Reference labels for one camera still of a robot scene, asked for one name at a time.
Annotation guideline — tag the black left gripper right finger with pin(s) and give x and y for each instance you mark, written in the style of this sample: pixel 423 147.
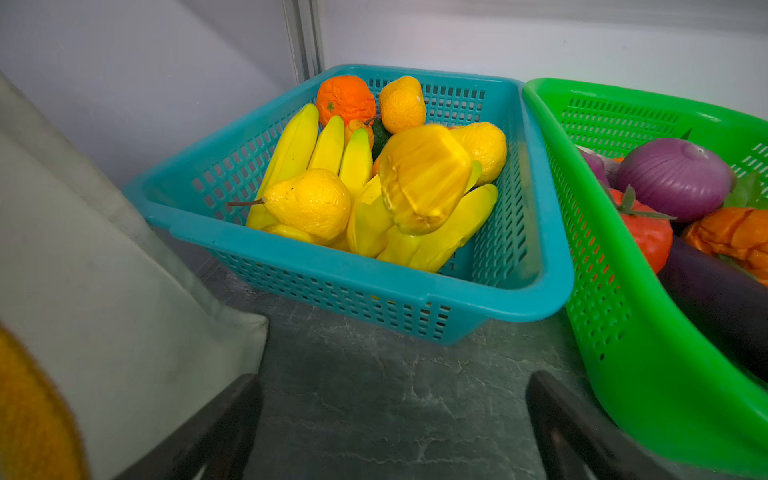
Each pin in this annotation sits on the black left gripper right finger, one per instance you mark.
pixel 576 441

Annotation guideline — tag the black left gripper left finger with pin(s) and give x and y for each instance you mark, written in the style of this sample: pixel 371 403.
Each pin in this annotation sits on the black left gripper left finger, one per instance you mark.
pixel 215 443

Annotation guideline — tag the white canvas tote bag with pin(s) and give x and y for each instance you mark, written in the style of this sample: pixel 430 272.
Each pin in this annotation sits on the white canvas tote bag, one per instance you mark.
pixel 109 342

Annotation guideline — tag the red toy tomato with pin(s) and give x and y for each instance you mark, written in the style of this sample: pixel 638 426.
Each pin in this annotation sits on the red toy tomato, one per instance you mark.
pixel 651 230

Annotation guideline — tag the green plastic basket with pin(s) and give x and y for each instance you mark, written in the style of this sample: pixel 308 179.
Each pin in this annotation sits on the green plastic basket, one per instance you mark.
pixel 653 372

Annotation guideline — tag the teal plastic basket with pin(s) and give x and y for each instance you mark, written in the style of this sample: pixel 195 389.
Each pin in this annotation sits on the teal plastic basket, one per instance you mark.
pixel 517 268

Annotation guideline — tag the dark purple toy eggplant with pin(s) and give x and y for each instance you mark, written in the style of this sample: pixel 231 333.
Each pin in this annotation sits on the dark purple toy eggplant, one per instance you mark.
pixel 728 306

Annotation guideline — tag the yellow toy pear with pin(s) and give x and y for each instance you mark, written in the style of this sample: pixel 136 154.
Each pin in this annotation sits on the yellow toy pear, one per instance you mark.
pixel 315 201

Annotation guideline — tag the yellow toy banana bunch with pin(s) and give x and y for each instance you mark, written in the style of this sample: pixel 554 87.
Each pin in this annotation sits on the yellow toy banana bunch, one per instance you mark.
pixel 371 232

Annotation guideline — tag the orange toy pumpkin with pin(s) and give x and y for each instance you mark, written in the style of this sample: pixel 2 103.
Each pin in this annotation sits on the orange toy pumpkin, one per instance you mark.
pixel 737 233

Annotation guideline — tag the purple toy onion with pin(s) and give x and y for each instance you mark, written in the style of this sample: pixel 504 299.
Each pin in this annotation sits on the purple toy onion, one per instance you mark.
pixel 596 164
pixel 676 177

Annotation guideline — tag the yellow toy lemon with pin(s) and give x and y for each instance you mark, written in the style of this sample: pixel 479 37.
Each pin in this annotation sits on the yellow toy lemon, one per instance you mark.
pixel 486 144

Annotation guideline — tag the yellow toy bell pepper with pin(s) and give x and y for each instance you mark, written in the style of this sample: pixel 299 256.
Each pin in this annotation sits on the yellow toy bell pepper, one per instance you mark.
pixel 423 173

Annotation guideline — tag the orange toy tangerine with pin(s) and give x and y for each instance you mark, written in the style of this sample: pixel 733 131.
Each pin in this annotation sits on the orange toy tangerine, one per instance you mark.
pixel 346 96

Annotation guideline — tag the yellow-orange toy citrus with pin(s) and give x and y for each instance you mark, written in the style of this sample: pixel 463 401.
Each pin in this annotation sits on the yellow-orange toy citrus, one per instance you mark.
pixel 402 105

